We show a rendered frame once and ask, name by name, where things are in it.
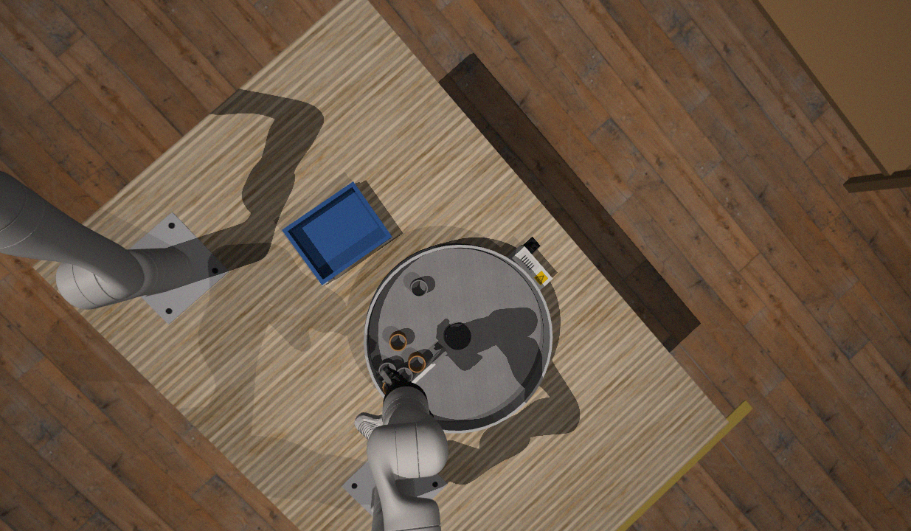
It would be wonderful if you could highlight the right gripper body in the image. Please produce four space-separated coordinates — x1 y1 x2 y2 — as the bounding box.
384 379 427 401

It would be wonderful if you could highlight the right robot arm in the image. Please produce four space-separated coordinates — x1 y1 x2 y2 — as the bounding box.
354 386 448 531

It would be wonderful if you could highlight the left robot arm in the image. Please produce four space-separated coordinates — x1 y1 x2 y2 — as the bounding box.
0 171 192 310

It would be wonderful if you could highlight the blue open crate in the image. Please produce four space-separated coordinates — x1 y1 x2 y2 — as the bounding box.
282 182 392 285

